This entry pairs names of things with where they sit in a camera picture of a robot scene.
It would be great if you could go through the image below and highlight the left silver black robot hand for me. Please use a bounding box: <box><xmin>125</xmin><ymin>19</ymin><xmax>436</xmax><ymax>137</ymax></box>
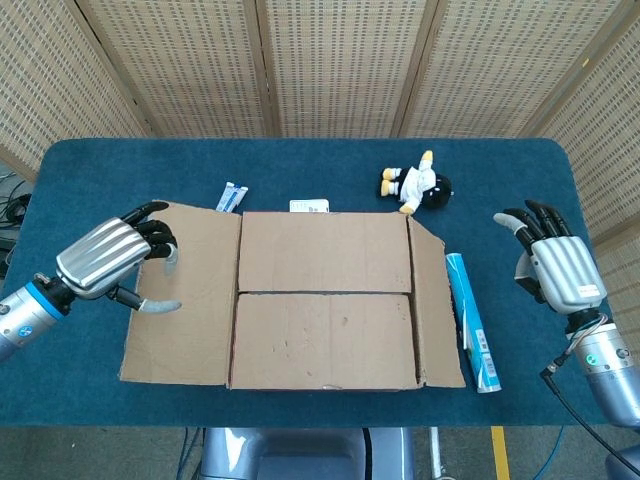
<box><xmin>53</xmin><ymin>201</ymin><xmax>182</xmax><ymax>315</ymax></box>

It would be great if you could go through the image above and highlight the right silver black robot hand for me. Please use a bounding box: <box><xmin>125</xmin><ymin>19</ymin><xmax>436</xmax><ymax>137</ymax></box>
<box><xmin>493</xmin><ymin>199</ymin><xmax>606</xmax><ymax>315</ymax></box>

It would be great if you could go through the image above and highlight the red cardboard shipping box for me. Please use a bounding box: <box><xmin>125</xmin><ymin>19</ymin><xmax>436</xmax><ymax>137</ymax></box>
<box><xmin>118</xmin><ymin>200</ymin><xmax>467</xmax><ymax>392</ymax></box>

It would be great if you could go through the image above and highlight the blue table cloth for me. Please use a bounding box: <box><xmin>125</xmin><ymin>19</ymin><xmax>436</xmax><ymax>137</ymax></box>
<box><xmin>0</xmin><ymin>138</ymin><xmax>610</xmax><ymax>429</ymax></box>

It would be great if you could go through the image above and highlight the long light blue carton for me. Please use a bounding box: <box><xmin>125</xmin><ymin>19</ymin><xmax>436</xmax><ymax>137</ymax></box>
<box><xmin>444</xmin><ymin>252</ymin><xmax>503</xmax><ymax>394</ymax></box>

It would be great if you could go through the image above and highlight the white blue toothpaste tube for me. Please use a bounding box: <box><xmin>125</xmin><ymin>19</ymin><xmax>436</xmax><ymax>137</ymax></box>
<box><xmin>215</xmin><ymin>181</ymin><xmax>250</xmax><ymax>214</ymax></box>

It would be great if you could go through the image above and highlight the plush doll in white coat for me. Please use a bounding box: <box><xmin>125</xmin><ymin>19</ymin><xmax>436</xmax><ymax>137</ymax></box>
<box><xmin>377</xmin><ymin>149</ymin><xmax>455</xmax><ymax>217</ymax></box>

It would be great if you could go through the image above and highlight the yellow floor tape strip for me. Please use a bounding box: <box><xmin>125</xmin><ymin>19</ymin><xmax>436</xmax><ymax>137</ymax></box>
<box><xmin>490</xmin><ymin>426</ymin><xmax>512</xmax><ymax>480</ymax></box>

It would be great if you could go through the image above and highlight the small white card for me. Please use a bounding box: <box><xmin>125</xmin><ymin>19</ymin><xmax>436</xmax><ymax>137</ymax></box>
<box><xmin>288</xmin><ymin>198</ymin><xmax>331</xmax><ymax>213</ymax></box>

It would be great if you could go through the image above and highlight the white metal pole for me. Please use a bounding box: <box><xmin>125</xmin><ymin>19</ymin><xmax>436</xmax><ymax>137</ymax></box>
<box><xmin>429</xmin><ymin>427</ymin><xmax>447</xmax><ymax>480</ymax></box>

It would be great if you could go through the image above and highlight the grey robot torso base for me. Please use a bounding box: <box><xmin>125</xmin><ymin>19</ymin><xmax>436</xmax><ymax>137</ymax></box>
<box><xmin>199</xmin><ymin>427</ymin><xmax>416</xmax><ymax>480</ymax></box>

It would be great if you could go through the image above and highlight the woven bamboo folding screen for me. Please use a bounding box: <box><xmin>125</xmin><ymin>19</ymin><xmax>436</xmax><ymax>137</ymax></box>
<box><xmin>0</xmin><ymin>0</ymin><xmax>640</xmax><ymax>301</ymax></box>

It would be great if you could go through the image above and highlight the black floor cables bundle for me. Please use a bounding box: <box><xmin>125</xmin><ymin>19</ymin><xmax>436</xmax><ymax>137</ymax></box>
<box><xmin>0</xmin><ymin>172</ymin><xmax>34</xmax><ymax>281</ymax></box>

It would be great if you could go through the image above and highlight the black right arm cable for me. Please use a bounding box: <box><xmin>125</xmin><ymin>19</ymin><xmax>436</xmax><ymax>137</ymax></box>
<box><xmin>539</xmin><ymin>366</ymin><xmax>640</xmax><ymax>474</ymax></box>

